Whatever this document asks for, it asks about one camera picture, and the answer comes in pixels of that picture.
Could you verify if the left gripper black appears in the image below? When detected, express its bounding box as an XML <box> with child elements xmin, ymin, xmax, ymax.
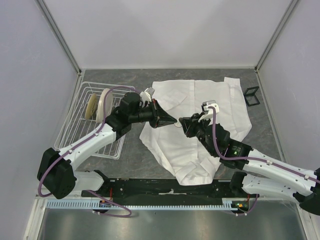
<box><xmin>130</xmin><ymin>99</ymin><xmax>178</xmax><ymax>129</ymax></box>

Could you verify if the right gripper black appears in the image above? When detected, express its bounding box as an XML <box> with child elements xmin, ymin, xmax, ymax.
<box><xmin>177</xmin><ymin>112</ymin><xmax>216</xmax><ymax>157</ymax></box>

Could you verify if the white shirt garment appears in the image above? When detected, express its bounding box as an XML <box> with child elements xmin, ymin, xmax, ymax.
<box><xmin>139</xmin><ymin>77</ymin><xmax>252</xmax><ymax>186</ymax></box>

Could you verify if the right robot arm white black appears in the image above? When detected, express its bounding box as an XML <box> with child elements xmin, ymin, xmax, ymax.
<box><xmin>178</xmin><ymin>113</ymin><xmax>320</xmax><ymax>215</ymax></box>

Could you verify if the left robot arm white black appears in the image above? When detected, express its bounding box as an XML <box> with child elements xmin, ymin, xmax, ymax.
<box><xmin>37</xmin><ymin>88</ymin><xmax>177</xmax><ymax>199</ymax></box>

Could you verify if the cream plate large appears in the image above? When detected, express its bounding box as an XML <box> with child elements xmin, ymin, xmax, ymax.
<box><xmin>96</xmin><ymin>88</ymin><xmax>113</xmax><ymax>124</ymax></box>

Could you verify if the black square open case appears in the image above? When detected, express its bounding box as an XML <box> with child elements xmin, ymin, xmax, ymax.
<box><xmin>243</xmin><ymin>86</ymin><xmax>260</xmax><ymax>107</ymax></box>

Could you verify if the beige plate small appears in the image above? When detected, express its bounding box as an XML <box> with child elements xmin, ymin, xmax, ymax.
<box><xmin>84</xmin><ymin>93</ymin><xmax>98</xmax><ymax>120</ymax></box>

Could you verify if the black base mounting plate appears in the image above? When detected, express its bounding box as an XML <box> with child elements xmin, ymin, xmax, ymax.
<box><xmin>95</xmin><ymin>178</ymin><xmax>248</xmax><ymax>200</ymax></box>

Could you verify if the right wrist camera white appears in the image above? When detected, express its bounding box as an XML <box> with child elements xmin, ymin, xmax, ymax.
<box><xmin>198</xmin><ymin>100</ymin><xmax>220</xmax><ymax>122</ymax></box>

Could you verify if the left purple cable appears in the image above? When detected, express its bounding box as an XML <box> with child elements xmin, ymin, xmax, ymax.
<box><xmin>37</xmin><ymin>85</ymin><xmax>137</xmax><ymax>218</ymax></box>

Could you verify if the purple cable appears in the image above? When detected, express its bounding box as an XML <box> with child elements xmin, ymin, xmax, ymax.
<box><xmin>37</xmin><ymin>85</ymin><xmax>137</xmax><ymax>218</ymax></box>
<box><xmin>208</xmin><ymin>106</ymin><xmax>320</xmax><ymax>217</ymax></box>

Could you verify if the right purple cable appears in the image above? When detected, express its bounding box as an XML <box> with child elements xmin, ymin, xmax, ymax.
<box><xmin>208</xmin><ymin>106</ymin><xmax>320</xmax><ymax>217</ymax></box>

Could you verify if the light blue cable duct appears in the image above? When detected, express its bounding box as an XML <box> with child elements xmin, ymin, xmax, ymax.
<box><xmin>46</xmin><ymin>198</ymin><xmax>238</xmax><ymax>210</ymax></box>

